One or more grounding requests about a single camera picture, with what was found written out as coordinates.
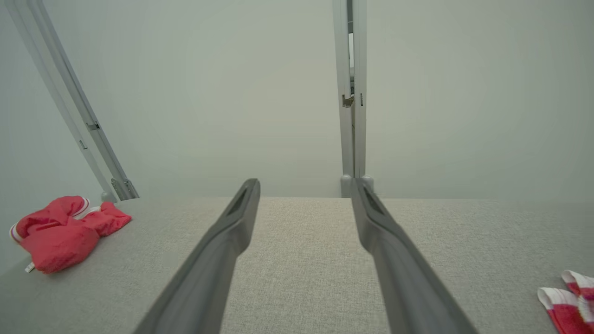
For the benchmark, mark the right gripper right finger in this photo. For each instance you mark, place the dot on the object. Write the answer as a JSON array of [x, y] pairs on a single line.
[[403, 278]]

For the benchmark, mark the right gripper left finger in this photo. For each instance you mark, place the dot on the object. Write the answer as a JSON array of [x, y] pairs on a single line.
[[209, 278]]

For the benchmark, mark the red basketball jersey white trim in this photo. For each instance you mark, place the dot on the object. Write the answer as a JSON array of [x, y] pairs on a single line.
[[60, 236]]

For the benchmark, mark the red shorts white stripe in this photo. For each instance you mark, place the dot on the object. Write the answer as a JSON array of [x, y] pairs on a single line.
[[568, 315]]

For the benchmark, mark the grey double partition post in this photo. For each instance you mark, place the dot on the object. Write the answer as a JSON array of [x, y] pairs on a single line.
[[345, 139]]

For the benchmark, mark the grey partition post with foot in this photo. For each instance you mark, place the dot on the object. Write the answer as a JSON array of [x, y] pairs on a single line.
[[69, 93]]

